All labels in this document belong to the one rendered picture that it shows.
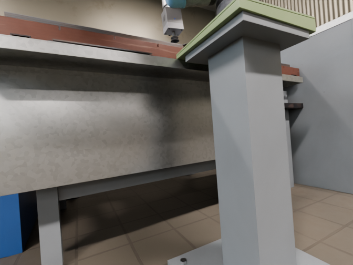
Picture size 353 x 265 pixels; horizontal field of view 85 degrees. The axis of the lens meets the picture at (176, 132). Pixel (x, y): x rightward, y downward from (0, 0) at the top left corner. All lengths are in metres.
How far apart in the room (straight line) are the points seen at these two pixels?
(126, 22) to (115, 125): 3.53
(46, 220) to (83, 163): 0.24
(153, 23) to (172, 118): 3.64
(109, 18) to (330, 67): 3.45
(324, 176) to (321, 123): 0.35
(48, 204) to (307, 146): 1.52
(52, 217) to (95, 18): 3.57
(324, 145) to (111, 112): 1.33
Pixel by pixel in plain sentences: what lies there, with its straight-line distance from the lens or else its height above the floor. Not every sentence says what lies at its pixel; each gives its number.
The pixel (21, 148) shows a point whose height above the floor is 0.43.
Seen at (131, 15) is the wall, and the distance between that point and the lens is 4.25.
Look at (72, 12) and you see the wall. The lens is 4.04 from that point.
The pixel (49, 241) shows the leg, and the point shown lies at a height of 0.10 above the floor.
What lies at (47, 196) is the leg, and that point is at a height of 0.26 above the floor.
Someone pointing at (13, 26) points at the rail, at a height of 0.80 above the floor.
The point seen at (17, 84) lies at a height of 0.61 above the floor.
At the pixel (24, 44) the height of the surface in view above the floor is 0.66.
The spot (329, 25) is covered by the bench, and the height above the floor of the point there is 1.03.
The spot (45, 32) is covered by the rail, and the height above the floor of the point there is 0.79.
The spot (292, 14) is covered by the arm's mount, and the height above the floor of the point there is 0.70.
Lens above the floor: 0.44
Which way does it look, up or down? level
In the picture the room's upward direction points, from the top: 4 degrees counter-clockwise
